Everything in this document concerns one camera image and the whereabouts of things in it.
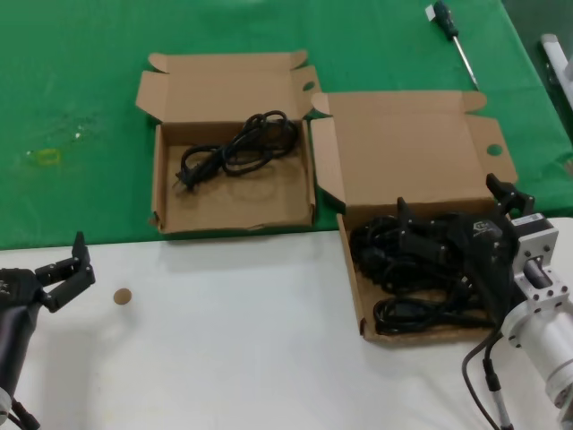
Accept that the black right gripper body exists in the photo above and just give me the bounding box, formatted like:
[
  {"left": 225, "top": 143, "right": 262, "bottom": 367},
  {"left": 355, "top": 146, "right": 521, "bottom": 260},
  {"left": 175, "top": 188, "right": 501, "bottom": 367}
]
[{"left": 451, "top": 212, "right": 523, "bottom": 327}]

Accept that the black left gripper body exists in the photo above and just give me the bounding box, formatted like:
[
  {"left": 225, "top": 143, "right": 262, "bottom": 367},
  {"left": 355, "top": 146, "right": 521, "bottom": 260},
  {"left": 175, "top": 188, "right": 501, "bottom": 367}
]
[{"left": 0, "top": 267, "right": 47, "bottom": 395}]

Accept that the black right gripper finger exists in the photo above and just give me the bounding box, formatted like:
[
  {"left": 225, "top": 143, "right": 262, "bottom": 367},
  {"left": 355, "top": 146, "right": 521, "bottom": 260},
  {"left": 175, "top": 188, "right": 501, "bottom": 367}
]
[
  {"left": 485, "top": 172, "right": 537, "bottom": 221},
  {"left": 396, "top": 196, "right": 463, "bottom": 266}
]

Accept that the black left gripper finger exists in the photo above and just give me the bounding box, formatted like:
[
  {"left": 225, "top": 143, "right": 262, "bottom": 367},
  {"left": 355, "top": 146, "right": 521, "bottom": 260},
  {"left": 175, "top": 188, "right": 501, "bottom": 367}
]
[{"left": 34, "top": 231, "right": 97, "bottom": 314}]

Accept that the open brown cardboard box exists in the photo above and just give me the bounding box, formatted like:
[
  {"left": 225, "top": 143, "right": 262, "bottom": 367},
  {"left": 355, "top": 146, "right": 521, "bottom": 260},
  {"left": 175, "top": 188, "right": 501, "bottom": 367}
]
[
  {"left": 135, "top": 49, "right": 322, "bottom": 234},
  {"left": 308, "top": 89, "right": 542, "bottom": 345}
]

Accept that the yellow square mark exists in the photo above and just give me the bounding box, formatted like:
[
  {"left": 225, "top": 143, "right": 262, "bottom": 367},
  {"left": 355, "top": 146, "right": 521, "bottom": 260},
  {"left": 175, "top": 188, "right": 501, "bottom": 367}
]
[{"left": 35, "top": 149, "right": 62, "bottom": 168}]

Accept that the grey white metal bar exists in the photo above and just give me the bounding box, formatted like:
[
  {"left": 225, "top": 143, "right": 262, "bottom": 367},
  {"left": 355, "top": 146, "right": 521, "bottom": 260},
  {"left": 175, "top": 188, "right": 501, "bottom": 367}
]
[{"left": 540, "top": 33, "right": 573, "bottom": 107}]

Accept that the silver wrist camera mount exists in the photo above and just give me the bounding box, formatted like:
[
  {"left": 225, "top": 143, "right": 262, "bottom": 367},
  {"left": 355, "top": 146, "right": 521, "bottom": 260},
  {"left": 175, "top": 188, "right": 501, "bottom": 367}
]
[{"left": 509, "top": 213, "right": 573, "bottom": 314}]

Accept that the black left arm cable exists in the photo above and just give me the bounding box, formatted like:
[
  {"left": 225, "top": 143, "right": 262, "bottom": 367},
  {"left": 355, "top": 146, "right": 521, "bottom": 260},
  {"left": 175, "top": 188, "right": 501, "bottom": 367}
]
[{"left": 0, "top": 396, "right": 41, "bottom": 430}]

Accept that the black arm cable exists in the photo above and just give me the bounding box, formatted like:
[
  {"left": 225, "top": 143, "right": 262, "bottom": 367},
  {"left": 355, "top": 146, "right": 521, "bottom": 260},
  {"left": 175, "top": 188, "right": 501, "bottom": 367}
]
[
  {"left": 0, "top": 396, "right": 41, "bottom": 430},
  {"left": 460, "top": 329, "right": 516, "bottom": 430}
]

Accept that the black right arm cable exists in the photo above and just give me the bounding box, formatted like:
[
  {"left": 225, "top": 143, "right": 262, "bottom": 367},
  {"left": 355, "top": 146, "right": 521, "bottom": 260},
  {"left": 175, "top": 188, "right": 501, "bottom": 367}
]
[{"left": 460, "top": 329, "right": 516, "bottom": 430}]

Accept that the green handled screwdriver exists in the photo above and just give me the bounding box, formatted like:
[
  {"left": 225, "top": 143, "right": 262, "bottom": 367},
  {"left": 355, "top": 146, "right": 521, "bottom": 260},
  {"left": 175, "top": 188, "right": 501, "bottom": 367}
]
[{"left": 432, "top": 0, "right": 480, "bottom": 90}]

